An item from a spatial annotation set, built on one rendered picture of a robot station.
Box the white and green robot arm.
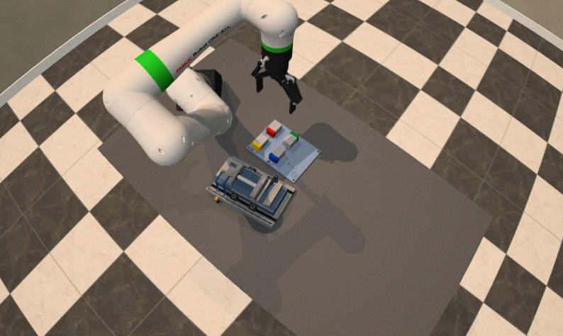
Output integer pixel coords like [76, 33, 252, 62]
[103, 0, 299, 166]

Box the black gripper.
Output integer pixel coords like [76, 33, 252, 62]
[251, 59, 303, 114]

